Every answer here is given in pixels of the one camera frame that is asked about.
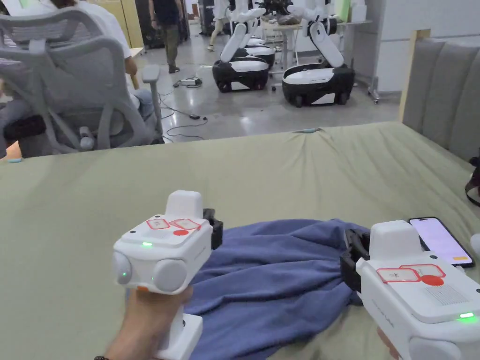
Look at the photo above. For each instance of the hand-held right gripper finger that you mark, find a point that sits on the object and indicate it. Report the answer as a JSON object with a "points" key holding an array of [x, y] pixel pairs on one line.
{"points": [[358, 243]]}

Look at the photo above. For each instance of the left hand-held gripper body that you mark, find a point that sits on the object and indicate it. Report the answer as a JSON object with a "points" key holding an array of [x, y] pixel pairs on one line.
{"points": [[165, 247]]}

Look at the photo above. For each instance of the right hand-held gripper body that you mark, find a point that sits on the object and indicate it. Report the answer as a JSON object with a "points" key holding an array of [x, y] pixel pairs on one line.
{"points": [[420, 300]]}

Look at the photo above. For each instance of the dark blue shirt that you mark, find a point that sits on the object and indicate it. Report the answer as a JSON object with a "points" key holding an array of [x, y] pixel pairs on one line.
{"points": [[273, 277]]}

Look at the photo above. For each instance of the person's right hand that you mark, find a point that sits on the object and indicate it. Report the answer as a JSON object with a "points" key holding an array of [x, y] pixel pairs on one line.
{"points": [[384, 343]]}

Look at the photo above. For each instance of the person's left hand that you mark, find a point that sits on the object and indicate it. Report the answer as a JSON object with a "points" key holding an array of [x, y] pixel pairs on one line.
{"points": [[144, 318]]}

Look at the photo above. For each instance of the black smartphone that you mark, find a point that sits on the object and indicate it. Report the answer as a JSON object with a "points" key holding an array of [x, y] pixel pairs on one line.
{"points": [[438, 240]]}

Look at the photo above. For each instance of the teal sheet clip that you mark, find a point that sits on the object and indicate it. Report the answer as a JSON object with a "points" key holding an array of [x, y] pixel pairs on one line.
{"points": [[307, 131], [15, 160]]}

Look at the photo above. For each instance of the black bag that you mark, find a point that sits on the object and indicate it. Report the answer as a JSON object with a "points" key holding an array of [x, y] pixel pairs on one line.
{"points": [[474, 187]]}

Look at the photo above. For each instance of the white and black mobile robot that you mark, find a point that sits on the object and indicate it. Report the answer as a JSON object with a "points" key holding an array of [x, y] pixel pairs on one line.
{"points": [[262, 52], [318, 82], [240, 71]]}

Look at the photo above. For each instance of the white power strip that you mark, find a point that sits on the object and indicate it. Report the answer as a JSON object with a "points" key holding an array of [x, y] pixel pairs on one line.
{"points": [[191, 81]]}

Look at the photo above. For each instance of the grey padded headboard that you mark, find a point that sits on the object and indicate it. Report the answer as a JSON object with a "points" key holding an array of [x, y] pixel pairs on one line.
{"points": [[442, 93]]}

